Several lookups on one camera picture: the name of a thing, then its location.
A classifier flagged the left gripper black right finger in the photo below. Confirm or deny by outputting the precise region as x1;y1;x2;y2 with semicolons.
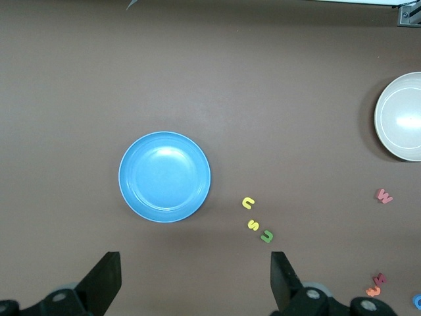
270;251;395;316

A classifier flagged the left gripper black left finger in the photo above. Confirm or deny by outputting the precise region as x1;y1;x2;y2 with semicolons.
0;251;122;316

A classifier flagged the blue plate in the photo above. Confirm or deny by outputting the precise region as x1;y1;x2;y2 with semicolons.
118;130;212;223

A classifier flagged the pink foam letter w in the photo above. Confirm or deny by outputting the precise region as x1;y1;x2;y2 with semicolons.
374;188;394;205

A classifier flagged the beige plate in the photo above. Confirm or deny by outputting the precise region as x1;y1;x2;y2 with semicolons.
374;71;421;162

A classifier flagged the brown table cover mat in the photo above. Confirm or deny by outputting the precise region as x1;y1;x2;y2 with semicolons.
0;0;421;316

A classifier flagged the metal table edge bracket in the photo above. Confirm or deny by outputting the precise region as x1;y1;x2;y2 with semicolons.
396;0;421;28

